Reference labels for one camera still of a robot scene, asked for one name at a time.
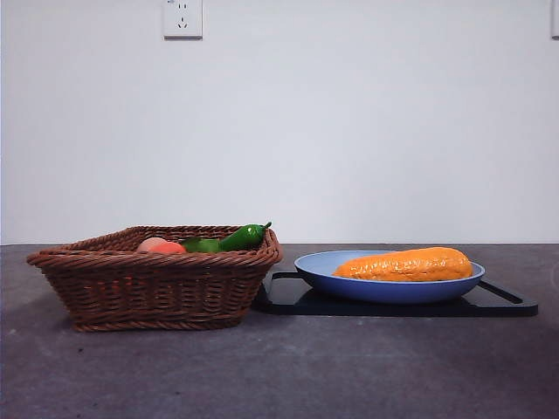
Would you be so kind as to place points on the yellow-orange corn cob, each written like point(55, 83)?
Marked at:
point(406, 265)

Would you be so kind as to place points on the blue round plate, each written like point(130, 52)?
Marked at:
point(393, 292)

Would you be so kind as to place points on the brown woven wicker basket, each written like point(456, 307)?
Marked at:
point(153, 288)

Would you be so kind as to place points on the green chili pepper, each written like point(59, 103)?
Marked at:
point(244, 236)

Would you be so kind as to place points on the green leafy vegetable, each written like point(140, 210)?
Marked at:
point(201, 244)

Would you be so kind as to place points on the black rectangular tray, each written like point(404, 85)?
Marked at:
point(284, 301)

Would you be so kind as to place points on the pale pink egg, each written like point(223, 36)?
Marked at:
point(147, 244)

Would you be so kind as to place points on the white wall socket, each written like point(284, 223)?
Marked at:
point(183, 19)

